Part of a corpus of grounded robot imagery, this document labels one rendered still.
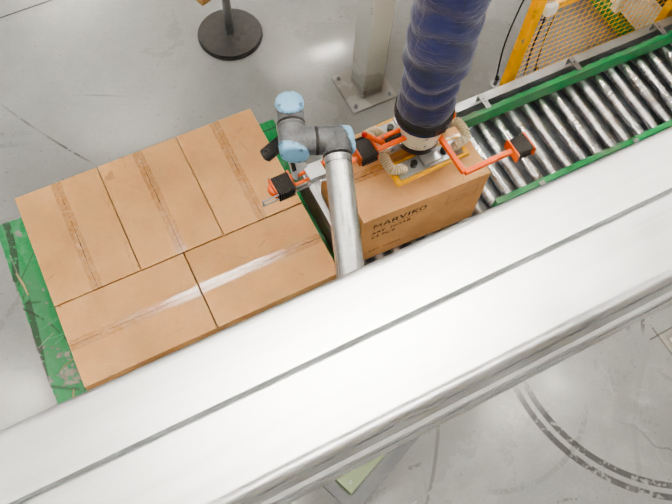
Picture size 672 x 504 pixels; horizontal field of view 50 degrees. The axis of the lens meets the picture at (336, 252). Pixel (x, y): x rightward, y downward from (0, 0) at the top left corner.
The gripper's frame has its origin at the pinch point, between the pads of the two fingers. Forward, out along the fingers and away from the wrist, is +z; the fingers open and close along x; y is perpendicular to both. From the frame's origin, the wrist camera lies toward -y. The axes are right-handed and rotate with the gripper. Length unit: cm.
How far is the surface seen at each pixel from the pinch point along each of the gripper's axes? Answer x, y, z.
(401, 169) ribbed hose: -10, 45, 20
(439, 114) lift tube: -9, 57, -7
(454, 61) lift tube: -10, 56, -38
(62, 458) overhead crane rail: -116, -61, -187
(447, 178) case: -13, 68, 39
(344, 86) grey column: 110, 87, 133
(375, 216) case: -16, 32, 39
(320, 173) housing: -1.7, 13.2, 12.9
